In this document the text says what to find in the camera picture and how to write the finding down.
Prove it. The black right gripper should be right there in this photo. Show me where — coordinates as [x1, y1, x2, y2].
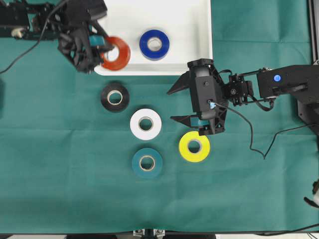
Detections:
[167, 59, 253, 135]

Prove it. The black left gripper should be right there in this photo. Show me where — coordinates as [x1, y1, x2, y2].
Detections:
[37, 7, 114, 73]

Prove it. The red tape roll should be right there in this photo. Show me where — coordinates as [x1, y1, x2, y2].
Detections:
[100, 36, 131, 71]

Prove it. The blue tape roll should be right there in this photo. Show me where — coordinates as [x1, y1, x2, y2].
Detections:
[139, 29, 170, 61]

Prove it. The black tape roll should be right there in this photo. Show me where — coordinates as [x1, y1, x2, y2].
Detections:
[101, 83, 130, 113]

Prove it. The green tape roll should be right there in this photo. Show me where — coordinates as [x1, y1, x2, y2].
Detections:
[132, 148, 163, 179]

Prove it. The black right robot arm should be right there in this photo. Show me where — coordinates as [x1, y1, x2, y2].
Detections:
[168, 58, 319, 135]

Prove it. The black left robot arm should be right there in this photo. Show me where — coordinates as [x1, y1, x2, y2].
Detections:
[0, 0, 114, 73]

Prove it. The yellow tape roll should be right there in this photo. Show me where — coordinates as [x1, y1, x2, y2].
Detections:
[178, 131, 210, 163]

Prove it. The white tape roll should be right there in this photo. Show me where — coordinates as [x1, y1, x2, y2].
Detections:
[130, 109, 162, 140]

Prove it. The white plastic tray case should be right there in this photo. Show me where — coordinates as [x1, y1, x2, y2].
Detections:
[95, 0, 213, 76]

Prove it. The white black object right edge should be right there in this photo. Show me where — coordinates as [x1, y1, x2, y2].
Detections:
[304, 180, 319, 209]

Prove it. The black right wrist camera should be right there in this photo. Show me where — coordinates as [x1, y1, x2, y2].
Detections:
[190, 66, 221, 120]

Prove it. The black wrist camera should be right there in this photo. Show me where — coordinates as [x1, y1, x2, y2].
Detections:
[190, 66, 221, 120]
[63, 0, 108, 24]

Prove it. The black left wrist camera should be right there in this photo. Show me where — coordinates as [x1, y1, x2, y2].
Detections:
[63, 0, 108, 24]

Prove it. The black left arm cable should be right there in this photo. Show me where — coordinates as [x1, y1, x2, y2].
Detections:
[0, 0, 70, 74]

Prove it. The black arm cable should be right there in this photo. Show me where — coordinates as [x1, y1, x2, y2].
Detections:
[0, 0, 70, 74]
[210, 102, 319, 160]

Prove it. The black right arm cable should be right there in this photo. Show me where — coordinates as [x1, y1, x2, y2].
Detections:
[210, 102, 319, 160]

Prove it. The metal bracket bottom edge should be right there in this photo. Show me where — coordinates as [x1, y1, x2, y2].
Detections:
[133, 229, 165, 239]

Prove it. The aluminium frame rail right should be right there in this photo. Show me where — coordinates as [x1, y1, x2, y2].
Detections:
[308, 0, 319, 65]

